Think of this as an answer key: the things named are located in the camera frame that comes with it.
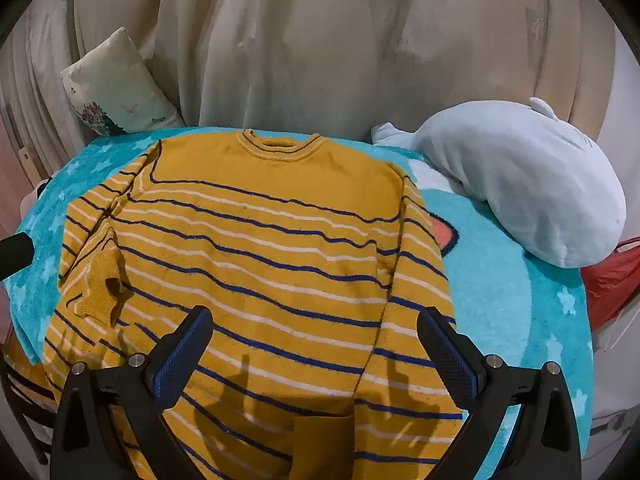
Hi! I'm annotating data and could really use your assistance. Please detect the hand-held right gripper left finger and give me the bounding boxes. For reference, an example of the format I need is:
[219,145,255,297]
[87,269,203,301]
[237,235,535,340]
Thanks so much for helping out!
[50,305,214,480]

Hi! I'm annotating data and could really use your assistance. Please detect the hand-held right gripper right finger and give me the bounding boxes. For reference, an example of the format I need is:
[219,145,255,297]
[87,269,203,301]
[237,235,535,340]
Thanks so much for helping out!
[416,306,584,480]

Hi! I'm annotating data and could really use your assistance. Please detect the yellow striped sweater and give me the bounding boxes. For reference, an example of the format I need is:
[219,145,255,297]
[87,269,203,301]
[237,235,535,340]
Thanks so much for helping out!
[42,129,463,480]

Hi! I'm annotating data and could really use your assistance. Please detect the teal star printed blanket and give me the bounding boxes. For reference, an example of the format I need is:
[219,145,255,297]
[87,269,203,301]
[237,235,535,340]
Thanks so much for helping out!
[4,125,594,480]

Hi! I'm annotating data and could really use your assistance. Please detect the pale curtain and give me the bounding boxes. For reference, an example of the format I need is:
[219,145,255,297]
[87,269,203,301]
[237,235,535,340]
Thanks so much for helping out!
[0,0,98,201]

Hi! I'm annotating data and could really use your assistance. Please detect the red plastic bag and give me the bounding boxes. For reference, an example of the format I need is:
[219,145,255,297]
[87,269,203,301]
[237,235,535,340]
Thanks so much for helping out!
[580,236,640,327]

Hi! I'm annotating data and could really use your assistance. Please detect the white plush toy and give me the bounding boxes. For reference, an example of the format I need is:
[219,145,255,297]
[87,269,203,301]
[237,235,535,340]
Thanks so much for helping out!
[371,97,627,267]

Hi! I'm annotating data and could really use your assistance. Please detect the floral printed pillow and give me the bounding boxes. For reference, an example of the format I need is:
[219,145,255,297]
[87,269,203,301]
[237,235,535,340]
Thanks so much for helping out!
[61,27,185,137]

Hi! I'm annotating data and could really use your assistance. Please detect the beige sheet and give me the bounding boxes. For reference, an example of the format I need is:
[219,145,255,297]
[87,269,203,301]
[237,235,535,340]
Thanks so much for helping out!
[74,0,617,147]

